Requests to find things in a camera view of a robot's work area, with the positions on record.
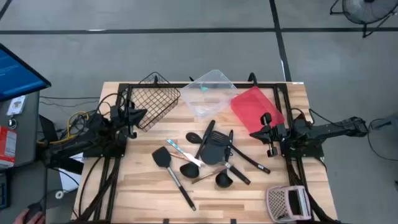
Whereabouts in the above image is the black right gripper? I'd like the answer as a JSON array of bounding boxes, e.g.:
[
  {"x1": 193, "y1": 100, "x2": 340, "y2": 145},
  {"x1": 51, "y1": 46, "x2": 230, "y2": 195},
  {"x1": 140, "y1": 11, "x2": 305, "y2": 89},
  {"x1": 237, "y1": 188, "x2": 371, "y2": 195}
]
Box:
[{"x1": 249, "y1": 112, "x2": 289, "y2": 158}]

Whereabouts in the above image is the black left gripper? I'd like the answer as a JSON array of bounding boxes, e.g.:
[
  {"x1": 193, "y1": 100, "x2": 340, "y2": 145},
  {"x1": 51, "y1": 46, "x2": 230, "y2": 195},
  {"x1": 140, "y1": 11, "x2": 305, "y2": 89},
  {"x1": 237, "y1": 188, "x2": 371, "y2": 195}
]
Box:
[{"x1": 109, "y1": 105, "x2": 148, "y2": 140}]

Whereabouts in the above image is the black spatula with steel handle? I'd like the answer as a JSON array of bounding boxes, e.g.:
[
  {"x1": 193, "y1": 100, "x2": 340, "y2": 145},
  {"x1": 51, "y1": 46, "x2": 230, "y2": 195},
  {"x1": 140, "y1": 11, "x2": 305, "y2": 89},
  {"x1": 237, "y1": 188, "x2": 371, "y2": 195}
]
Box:
[{"x1": 151, "y1": 146, "x2": 197, "y2": 212}]

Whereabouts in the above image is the silver knife blue patterned handle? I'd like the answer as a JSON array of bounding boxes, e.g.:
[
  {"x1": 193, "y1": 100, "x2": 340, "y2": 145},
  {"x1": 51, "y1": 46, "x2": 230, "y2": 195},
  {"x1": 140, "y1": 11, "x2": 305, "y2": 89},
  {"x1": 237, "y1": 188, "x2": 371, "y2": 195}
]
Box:
[{"x1": 166, "y1": 138, "x2": 206, "y2": 168}]

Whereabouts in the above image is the grey spatula steel neck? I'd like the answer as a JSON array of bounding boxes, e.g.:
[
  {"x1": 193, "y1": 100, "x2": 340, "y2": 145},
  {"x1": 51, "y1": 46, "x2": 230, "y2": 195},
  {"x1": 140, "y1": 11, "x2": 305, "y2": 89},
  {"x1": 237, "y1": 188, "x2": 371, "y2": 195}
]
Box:
[{"x1": 200, "y1": 142, "x2": 251, "y2": 185}]

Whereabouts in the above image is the rose gold table knife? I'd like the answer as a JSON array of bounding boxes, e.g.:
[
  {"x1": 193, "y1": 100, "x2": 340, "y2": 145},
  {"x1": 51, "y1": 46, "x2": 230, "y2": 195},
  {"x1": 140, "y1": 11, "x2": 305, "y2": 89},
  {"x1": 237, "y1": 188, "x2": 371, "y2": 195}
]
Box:
[
  {"x1": 190, "y1": 166, "x2": 230, "y2": 185},
  {"x1": 169, "y1": 151, "x2": 191, "y2": 162}
]

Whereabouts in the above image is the small black ladle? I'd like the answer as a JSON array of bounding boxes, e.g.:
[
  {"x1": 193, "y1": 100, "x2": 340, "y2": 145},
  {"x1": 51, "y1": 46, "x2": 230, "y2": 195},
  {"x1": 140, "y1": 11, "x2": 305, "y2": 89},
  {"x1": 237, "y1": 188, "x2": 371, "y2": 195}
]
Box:
[{"x1": 215, "y1": 129, "x2": 234, "y2": 189}]

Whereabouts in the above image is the large black ladle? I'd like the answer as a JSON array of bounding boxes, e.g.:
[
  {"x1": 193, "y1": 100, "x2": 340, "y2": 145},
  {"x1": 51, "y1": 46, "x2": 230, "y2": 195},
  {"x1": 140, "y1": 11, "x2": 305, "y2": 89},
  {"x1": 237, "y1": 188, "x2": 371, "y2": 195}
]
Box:
[{"x1": 179, "y1": 119, "x2": 216, "y2": 179}]

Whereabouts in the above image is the red plastic container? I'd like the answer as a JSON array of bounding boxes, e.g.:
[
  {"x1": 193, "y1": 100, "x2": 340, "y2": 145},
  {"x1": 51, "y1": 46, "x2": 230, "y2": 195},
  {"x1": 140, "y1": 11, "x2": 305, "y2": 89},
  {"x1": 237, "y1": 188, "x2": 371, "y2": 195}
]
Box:
[{"x1": 230, "y1": 86, "x2": 285, "y2": 135}]

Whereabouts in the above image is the clear plastic container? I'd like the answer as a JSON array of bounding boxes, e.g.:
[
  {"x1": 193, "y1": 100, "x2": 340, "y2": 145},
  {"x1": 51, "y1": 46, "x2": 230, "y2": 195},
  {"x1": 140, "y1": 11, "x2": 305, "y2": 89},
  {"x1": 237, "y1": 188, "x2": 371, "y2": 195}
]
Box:
[{"x1": 180, "y1": 69, "x2": 239, "y2": 121}]

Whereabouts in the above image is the pink perforated plastic caddy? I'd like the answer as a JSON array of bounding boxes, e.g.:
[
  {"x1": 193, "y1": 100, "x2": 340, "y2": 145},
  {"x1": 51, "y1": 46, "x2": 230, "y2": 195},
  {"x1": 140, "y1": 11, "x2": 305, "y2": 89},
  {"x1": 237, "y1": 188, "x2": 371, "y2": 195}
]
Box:
[{"x1": 266, "y1": 185, "x2": 313, "y2": 223}]

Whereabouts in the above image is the white paper sheet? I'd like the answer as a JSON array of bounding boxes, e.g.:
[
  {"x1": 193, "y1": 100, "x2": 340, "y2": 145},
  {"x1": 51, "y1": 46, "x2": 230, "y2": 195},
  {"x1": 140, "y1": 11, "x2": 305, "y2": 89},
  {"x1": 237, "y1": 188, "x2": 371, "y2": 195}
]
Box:
[{"x1": 58, "y1": 167, "x2": 83, "y2": 192}]

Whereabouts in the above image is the white ID badge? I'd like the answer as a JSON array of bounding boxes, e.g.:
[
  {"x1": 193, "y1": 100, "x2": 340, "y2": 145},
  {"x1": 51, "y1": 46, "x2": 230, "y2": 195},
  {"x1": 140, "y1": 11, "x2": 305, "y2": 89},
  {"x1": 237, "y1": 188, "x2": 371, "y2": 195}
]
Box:
[{"x1": 6, "y1": 95, "x2": 28, "y2": 117}]

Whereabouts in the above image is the computer monitor blue screen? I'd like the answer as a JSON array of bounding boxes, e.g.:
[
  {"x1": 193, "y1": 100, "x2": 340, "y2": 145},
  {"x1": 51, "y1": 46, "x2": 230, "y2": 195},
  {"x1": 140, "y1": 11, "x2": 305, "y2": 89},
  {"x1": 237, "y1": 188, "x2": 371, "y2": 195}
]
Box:
[{"x1": 0, "y1": 42, "x2": 52, "y2": 102}]

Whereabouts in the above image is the black computer mouse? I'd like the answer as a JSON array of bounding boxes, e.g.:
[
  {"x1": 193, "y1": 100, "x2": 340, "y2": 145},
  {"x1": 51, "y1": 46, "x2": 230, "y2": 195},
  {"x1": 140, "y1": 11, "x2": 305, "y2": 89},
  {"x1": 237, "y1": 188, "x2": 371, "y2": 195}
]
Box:
[{"x1": 24, "y1": 202, "x2": 44, "y2": 224}]

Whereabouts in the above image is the person's hand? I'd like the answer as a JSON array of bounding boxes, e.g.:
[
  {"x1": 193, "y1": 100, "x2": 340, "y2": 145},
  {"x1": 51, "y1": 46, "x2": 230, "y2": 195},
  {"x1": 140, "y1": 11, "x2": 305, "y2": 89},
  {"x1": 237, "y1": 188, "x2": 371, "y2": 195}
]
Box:
[{"x1": 12, "y1": 208, "x2": 47, "y2": 224}]

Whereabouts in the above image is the black floor fan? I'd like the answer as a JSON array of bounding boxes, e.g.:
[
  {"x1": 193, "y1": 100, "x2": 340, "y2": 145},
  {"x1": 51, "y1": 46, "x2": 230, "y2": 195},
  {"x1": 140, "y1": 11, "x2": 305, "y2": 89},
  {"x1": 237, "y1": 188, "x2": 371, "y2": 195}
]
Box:
[{"x1": 329, "y1": 0, "x2": 398, "y2": 39}]

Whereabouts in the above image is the black wire basket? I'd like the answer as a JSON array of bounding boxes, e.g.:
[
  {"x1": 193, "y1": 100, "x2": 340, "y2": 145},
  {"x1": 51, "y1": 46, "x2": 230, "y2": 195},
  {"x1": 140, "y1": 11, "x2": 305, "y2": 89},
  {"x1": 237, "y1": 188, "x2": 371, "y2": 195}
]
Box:
[{"x1": 129, "y1": 72, "x2": 182, "y2": 133}]

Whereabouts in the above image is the black metal table frame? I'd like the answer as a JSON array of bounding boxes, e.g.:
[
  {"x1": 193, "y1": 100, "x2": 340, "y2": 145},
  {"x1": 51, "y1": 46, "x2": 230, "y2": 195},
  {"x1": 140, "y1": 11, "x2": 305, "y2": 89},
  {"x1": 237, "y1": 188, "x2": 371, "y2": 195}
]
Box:
[{"x1": 72, "y1": 72, "x2": 341, "y2": 224}]

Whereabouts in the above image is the yellow cable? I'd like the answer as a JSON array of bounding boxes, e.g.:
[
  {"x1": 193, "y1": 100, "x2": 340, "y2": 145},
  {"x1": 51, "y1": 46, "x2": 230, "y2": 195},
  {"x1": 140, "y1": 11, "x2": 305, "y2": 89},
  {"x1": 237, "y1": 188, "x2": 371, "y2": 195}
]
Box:
[{"x1": 36, "y1": 111, "x2": 91, "y2": 146}]

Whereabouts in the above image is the black floor cable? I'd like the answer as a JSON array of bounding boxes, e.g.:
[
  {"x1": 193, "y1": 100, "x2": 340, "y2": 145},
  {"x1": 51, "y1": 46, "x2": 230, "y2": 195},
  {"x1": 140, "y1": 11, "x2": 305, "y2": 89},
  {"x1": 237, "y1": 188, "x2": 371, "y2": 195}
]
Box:
[{"x1": 367, "y1": 117, "x2": 398, "y2": 162}]

